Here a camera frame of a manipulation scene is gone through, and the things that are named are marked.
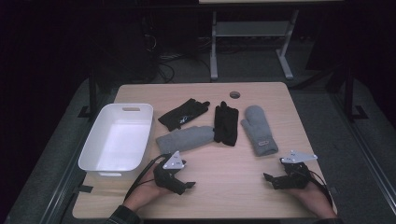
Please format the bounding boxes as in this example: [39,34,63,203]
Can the bundle of floor cables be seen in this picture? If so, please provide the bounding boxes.
[157,52,213,83]

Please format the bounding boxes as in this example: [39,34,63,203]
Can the white plastic bin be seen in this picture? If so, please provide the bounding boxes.
[78,103,154,181]

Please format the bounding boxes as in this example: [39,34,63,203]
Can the aluminium floor rail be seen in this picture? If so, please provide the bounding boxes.
[40,102,106,224]
[330,92,396,216]

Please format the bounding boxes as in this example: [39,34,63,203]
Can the black metal stand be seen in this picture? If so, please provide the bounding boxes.
[78,69,101,119]
[342,64,370,122]

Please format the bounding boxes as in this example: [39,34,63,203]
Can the left hand-held gripper black cable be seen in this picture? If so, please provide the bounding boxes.
[124,153,172,202]

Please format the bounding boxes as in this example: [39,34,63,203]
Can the right hand-held gripper black cable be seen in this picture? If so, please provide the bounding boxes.
[303,169,334,206]

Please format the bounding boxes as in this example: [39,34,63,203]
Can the white metal desk frame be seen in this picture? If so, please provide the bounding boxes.
[209,8,300,81]

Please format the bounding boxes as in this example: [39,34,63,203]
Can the black glove with white print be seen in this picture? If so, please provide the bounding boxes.
[157,98,211,133]

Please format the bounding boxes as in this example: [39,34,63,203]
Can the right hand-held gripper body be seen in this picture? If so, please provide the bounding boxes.
[279,149,318,189]

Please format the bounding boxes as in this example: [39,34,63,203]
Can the hand-held gripper black cable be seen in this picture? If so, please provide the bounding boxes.
[124,153,172,202]
[303,169,334,206]

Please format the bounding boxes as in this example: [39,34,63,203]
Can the person's left hand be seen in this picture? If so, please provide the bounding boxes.
[132,170,172,206]

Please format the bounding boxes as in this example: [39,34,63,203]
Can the plain black glove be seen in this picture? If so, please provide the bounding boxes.
[213,101,240,147]

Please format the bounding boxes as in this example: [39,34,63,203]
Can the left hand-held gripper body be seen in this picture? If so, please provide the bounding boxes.
[153,150,188,192]

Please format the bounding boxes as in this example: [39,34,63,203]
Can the grey knit mitten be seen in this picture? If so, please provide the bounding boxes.
[155,125,216,155]
[240,105,279,157]

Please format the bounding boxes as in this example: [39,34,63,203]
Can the person's right hand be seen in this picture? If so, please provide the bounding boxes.
[284,180,326,209]

